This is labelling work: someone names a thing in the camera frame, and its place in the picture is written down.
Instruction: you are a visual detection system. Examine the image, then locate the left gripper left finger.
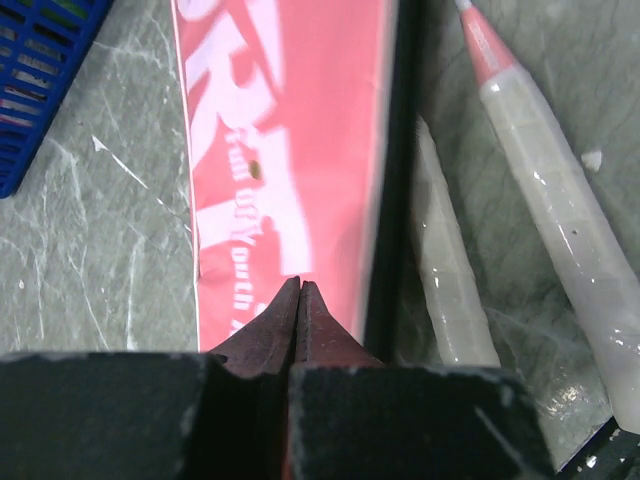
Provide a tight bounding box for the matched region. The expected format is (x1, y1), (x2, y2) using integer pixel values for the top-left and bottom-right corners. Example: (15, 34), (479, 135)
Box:
(1, 278), (300, 479)

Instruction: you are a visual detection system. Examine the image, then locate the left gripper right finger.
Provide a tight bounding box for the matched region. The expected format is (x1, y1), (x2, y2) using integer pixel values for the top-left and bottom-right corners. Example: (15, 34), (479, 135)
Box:
(288, 282), (554, 479)

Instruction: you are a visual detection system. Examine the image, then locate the pink racket cover bag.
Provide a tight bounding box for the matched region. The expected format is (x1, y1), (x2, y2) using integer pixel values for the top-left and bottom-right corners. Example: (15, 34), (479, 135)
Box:
(171, 1), (427, 359)

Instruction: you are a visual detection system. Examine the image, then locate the blue plastic basket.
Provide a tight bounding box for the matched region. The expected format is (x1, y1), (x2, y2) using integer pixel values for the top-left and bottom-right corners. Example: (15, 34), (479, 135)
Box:
(1, 0), (112, 199)

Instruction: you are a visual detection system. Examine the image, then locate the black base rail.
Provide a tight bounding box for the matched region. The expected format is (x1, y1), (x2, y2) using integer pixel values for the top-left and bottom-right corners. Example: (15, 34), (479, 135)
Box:
(555, 418), (640, 480)

